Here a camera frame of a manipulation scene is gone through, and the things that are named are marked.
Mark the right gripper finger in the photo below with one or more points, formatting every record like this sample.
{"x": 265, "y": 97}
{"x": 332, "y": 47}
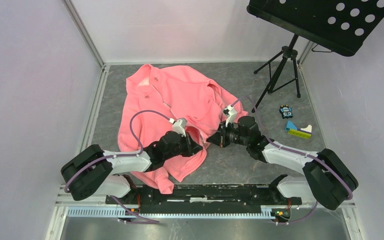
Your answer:
{"x": 215, "y": 136}
{"x": 215, "y": 142}

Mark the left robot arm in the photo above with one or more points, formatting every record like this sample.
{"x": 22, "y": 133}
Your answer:
{"x": 98, "y": 171}

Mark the small black blue toy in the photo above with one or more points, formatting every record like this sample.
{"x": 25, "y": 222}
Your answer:
{"x": 286, "y": 111}

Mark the pink zip-up jacket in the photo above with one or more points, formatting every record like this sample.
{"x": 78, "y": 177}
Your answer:
{"x": 154, "y": 95}

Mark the white object behind arm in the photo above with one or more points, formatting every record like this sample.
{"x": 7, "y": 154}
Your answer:
{"x": 307, "y": 129}

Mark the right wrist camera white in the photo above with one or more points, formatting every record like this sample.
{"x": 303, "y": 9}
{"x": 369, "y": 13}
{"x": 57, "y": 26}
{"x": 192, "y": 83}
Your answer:
{"x": 230, "y": 114}

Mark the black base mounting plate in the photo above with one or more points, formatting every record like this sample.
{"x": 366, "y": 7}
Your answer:
{"x": 207, "y": 199}

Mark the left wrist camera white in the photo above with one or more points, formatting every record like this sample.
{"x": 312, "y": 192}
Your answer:
{"x": 178, "y": 126}

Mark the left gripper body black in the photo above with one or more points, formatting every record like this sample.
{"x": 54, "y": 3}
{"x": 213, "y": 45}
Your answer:
{"x": 186, "y": 146}

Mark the blue yellow small object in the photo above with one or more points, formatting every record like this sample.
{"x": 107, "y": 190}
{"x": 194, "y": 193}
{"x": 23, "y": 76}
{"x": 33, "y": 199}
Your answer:
{"x": 291, "y": 129}

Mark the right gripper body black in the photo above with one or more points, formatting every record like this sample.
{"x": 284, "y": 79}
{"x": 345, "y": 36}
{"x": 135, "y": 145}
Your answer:
{"x": 228, "y": 134}

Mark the black music stand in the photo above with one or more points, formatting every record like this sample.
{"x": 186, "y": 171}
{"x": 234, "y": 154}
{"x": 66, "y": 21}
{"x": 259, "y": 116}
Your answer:
{"x": 340, "y": 26}

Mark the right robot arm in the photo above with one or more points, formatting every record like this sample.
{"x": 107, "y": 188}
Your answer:
{"x": 325, "y": 177}

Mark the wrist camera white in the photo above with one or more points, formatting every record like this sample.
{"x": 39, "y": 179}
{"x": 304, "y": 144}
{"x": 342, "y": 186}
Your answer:
{"x": 178, "y": 126}
{"x": 230, "y": 114}

